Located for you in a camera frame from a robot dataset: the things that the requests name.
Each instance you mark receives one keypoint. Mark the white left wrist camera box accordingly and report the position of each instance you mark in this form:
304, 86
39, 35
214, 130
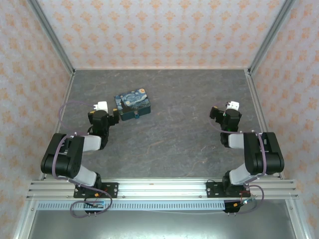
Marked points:
101, 106

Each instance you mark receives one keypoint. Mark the aluminium frame post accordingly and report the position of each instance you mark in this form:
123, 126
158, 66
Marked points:
271, 37
51, 37

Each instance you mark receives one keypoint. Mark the small blue padlock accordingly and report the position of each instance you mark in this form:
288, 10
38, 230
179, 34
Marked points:
136, 115

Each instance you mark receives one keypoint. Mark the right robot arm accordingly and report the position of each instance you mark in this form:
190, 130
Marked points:
259, 154

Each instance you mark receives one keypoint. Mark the grey metal shelf sheet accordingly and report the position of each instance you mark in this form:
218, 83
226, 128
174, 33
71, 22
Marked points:
162, 225

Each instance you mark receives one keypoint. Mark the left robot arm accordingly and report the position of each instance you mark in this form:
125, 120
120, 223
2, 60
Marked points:
62, 159

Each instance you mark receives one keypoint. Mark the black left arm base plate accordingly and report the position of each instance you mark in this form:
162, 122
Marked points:
109, 189

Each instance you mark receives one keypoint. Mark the aluminium side rail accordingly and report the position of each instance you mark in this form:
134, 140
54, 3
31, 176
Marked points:
256, 104
65, 104

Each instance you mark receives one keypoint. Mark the starry night tin box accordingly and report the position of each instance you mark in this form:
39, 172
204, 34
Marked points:
133, 102

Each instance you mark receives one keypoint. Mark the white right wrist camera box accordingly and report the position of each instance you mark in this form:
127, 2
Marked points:
233, 105

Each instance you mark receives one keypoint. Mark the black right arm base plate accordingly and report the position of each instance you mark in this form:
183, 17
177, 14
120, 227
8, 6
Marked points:
214, 189

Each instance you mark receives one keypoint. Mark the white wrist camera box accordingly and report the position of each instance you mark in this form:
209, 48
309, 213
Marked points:
233, 105
101, 106

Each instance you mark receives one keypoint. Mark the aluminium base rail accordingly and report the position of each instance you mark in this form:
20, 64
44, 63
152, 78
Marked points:
162, 188

